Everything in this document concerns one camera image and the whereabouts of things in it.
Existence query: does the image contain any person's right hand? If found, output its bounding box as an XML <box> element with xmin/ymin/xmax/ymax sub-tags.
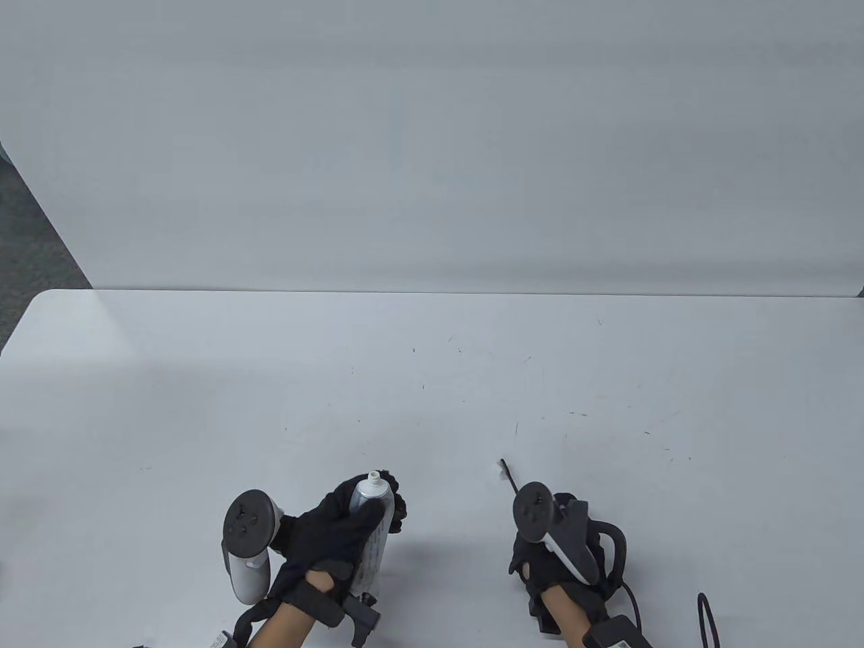
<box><xmin>508</xmin><ymin>530</ymin><xmax>612</xmax><ymax>635</ymax></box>

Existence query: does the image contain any person's left hand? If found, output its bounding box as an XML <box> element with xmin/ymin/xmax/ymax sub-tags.
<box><xmin>268</xmin><ymin>468</ymin><xmax>410</xmax><ymax>600</ymax></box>

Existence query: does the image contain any silver toothpaste tube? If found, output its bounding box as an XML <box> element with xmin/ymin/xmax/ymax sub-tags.
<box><xmin>349</xmin><ymin>471</ymin><xmax>395</xmax><ymax>600</ymax></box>

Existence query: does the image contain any person's left forearm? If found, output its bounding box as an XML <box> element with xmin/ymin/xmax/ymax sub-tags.
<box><xmin>253</xmin><ymin>599</ymin><xmax>319</xmax><ymax>648</ymax></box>

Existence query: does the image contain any person's right forearm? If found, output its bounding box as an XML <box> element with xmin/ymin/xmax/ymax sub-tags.
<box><xmin>543</xmin><ymin>586</ymin><xmax>599</xmax><ymax>648</ymax></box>

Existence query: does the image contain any grey tracking controller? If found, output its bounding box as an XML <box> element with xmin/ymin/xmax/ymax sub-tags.
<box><xmin>512</xmin><ymin>481</ymin><xmax>626</xmax><ymax>588</ymax></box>
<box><xmin>221</xmin><ymin>489</ymin><xmax>285</xmax><ymax>605</ymax></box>

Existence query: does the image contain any white backdrop panel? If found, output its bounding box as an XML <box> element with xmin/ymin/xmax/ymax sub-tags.
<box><xmin>0</xmin><ymin>0</ymin><xmax>864</xmax><ymax>298</ymax></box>

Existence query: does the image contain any black cable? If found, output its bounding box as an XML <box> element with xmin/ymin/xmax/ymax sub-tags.
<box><xmin>616</xmin><ymin>579</ymin><xmax>724</xmax><ymax>648</ymax></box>

